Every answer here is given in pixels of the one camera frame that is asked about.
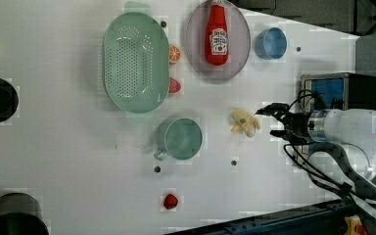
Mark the silver blue toaster appliance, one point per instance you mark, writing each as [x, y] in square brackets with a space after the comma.
[343, 91]

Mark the plush orange slice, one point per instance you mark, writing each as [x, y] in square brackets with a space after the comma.
[174, 54]

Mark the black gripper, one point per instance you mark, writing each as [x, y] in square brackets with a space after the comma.
[295, 124]

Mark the blue cup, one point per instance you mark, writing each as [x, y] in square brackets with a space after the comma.
[271, 44]

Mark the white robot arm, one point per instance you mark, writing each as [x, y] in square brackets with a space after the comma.
[341, 146]

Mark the red plush strawberry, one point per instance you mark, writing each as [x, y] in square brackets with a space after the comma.
[170, 202]

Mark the green mug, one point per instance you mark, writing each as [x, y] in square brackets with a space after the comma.
[178, 137]

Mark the red plush fruit by colander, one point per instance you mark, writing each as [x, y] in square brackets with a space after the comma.
[174, 86]

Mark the grey round plate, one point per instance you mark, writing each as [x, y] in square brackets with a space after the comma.
[239, 40]

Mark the blue metal table frame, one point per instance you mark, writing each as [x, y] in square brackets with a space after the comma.
[318, 219]

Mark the red plush ketchup bottle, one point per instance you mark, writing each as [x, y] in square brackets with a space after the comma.
[216, 40]

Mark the yellow plush peeled banana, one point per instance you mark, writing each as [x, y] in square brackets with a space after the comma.
[245, 122]

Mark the dark pot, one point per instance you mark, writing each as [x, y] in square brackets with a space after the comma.
[21, 214]

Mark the green plastic colander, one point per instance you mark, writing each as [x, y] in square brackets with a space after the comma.
[135, 62]

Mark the yellow red emergency button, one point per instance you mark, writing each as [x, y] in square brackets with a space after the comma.
[354, 226]

